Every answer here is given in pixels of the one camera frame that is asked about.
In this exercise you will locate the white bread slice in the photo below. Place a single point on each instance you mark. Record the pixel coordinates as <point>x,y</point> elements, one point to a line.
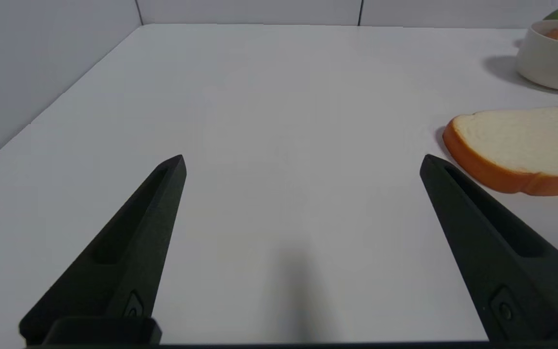
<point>516,140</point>

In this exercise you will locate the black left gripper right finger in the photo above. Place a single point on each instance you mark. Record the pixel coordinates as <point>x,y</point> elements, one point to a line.
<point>506,261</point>

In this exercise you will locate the beige round bowl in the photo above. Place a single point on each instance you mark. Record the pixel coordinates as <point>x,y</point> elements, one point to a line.
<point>550,63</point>

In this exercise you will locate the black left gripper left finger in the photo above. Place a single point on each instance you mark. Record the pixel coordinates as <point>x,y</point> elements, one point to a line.
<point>129,252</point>

